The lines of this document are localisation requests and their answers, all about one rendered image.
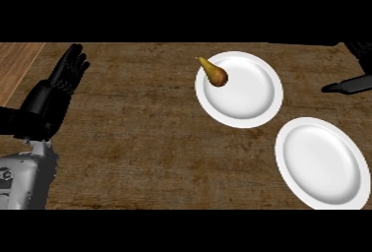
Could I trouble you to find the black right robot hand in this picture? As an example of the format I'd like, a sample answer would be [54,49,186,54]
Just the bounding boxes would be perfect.
[321,41,372,95]

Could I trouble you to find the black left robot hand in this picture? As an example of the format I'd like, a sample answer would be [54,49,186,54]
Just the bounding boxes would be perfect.
[0,42,92,142]

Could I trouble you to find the white oval plate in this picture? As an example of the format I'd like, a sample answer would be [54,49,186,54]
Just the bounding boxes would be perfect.
[194,50,285,129]
[273,116,372,211]

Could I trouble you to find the brown yellow pear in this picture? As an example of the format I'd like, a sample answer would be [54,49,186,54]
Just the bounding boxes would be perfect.
[195,56,231,88]

